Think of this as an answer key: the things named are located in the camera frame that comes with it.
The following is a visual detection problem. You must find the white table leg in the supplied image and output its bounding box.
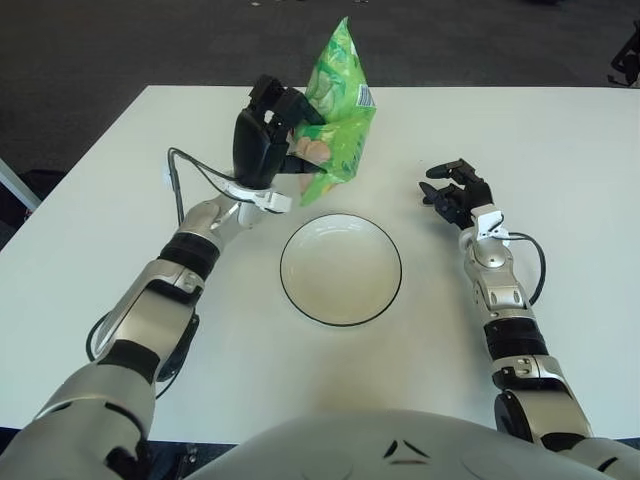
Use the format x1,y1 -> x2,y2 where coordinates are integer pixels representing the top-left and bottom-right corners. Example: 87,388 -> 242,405
0,158 -> 42,211

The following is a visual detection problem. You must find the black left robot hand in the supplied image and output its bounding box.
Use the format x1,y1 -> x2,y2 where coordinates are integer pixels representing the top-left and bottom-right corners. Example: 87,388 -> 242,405
232,73 -> 329,190

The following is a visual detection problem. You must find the black office chair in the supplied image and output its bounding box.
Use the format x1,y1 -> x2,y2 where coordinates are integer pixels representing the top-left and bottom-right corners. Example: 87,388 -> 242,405
608,29 -> 640,89

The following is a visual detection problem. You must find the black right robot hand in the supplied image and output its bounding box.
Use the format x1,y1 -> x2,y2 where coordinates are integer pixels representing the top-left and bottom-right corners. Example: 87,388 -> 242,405
418,157 -> 494,231

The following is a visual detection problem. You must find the grey robot torso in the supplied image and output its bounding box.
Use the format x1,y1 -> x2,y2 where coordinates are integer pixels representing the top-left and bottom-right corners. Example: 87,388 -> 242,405
187,407 -> 640,480

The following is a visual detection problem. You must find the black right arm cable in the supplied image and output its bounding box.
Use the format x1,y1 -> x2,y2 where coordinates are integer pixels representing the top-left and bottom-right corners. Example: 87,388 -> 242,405
502,232 -> 547,306

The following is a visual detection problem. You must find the white plate black rim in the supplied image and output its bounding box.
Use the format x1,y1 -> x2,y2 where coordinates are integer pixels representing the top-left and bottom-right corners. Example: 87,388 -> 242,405
279,212 -> 403,329

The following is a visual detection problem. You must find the green snack bag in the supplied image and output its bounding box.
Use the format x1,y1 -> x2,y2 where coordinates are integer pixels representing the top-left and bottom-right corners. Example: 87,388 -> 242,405
292,16 -> 377,206

